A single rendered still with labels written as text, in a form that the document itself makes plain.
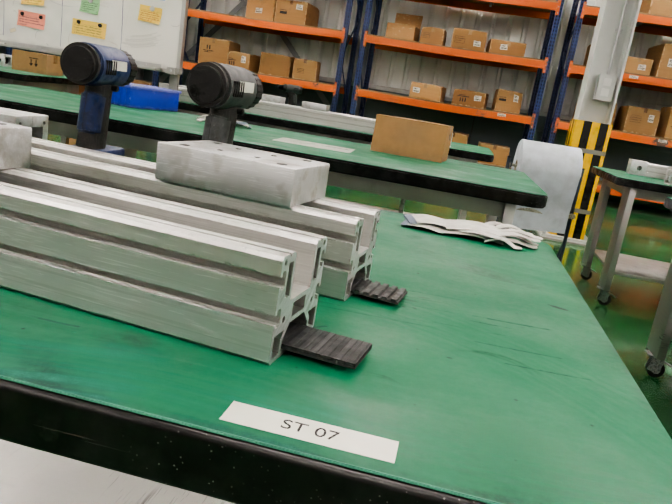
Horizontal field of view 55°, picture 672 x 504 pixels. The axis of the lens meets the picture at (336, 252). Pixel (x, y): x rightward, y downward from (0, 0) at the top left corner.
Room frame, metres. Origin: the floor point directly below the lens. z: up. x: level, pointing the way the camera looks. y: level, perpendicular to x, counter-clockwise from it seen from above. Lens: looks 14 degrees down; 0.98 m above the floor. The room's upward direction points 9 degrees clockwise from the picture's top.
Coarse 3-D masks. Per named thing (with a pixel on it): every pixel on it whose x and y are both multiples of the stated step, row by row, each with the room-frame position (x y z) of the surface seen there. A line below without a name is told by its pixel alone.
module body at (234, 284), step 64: (0, 192) 0.52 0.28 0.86; (64, 192) 0.58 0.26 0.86; (128, 192) 0.59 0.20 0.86; (0, 256) 0.51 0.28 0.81; (64, 256) 0.50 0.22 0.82; (128, 256) 0.48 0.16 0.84; (192, 256) 0.48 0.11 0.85; (256, 256) 0.45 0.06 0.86; (320, 256) 0.53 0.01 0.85; (128, 320) 0.48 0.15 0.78; (192, 320) 0.46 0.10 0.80; (256, 320) 0.45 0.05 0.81
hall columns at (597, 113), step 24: (624, 0) 6.05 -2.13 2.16; (600, 24) 5.98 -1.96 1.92; (624, 24) 6.05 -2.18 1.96; (600, 48) 6.07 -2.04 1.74; (624, 48) 6.03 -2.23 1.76; (600, 72) 6.06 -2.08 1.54; (576, 120) 5.94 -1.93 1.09; (600, 120) 6.05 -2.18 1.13; (576, 144) 5.93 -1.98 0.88; (600, 144) 5.89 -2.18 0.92; (576, 216) 5.90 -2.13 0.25
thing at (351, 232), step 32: (32, 160) 0.74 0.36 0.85; (64, 160) 0.72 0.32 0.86; (96, 160) 0.80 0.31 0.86; (128, 160) 0.79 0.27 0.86; (160, 192) 0.69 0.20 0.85; (192, 192) 0.68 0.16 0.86; (288, 224) 0.66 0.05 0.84; (320, 224) 0.64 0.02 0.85; (352, 224) 0.63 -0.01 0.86; (352, 256) 0.63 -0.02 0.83; (320, 288) 0.64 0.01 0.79
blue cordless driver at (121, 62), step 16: (64, 48) 0.93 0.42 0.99; (80, 48) 0.92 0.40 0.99; (96, 48) 0.94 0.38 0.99; (112, 48) 1.00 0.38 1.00; (64, 64) 0.92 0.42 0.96; (80, 64) 0.92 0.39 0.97; (96, 64) 0.92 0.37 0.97; (112, 64) 0.96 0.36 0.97; (128, 64) 1.02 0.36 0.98; (80, 80) 0.92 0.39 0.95; (96, 80) 0.94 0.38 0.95; (112, 80) 0.98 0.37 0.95; (128, 80) 1.03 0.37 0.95; (96, 96) 0.96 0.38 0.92; (80, 112) 0.95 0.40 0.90; (96, 112) 0.96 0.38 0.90; (80, 128) 0.94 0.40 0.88; (96, 128) 0.96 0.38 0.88; (80, 144) 0.95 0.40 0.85; (96, 144) 0.96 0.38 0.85
